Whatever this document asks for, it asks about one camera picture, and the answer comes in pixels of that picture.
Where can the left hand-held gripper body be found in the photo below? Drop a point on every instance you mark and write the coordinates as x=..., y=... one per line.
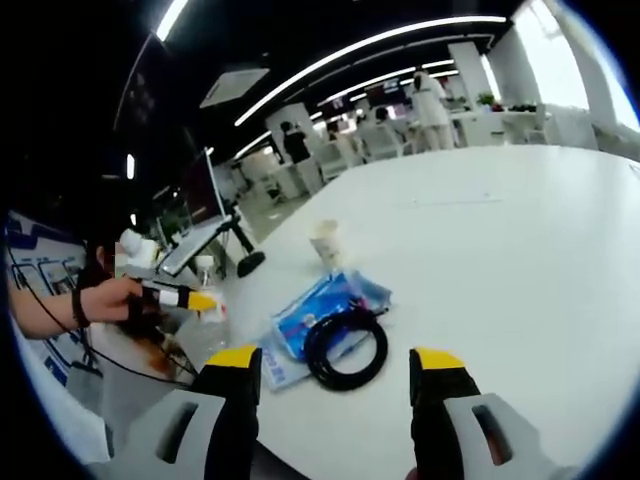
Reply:
x=142, y=252

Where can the short ceiling light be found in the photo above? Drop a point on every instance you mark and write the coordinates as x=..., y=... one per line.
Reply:
x=171, y=20

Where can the grey tilted panel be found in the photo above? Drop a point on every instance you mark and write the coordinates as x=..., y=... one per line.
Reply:
x=190, y=247

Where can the ceiling air conditioner unit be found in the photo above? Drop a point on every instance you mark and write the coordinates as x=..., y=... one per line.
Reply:
x=235, y=87

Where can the small blue packet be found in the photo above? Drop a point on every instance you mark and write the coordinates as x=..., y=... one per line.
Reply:
x=372, y=292

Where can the small wall light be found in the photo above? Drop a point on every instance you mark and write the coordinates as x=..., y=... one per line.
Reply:
x=130, y=166

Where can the black monitor stand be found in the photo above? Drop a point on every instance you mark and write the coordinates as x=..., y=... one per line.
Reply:
x=252, y=262

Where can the paper cup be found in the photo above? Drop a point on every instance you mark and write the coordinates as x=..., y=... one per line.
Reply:
x=327, y=250

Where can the person's right hand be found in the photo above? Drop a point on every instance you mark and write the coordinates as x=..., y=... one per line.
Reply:
x=412, y=475

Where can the long ceiling light strip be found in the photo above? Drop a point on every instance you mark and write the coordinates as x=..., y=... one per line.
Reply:
x=375, y=42

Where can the black wristband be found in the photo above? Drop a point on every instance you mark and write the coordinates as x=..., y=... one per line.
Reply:
x=80, y=307

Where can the large white blue packet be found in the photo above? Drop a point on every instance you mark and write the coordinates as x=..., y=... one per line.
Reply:
x=295, y=325

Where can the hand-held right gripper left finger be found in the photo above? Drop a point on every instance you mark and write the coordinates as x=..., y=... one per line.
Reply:
x=235, y=405

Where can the white chair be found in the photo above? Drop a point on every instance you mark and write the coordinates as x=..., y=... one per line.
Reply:
x=140, y=405

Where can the person's left hand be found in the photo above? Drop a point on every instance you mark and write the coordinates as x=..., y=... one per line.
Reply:
x=107, y=302

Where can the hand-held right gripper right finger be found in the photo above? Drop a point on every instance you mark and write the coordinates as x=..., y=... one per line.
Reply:
x=435, y=405

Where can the green potted plant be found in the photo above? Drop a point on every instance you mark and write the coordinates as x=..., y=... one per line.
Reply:
x=486, y=98

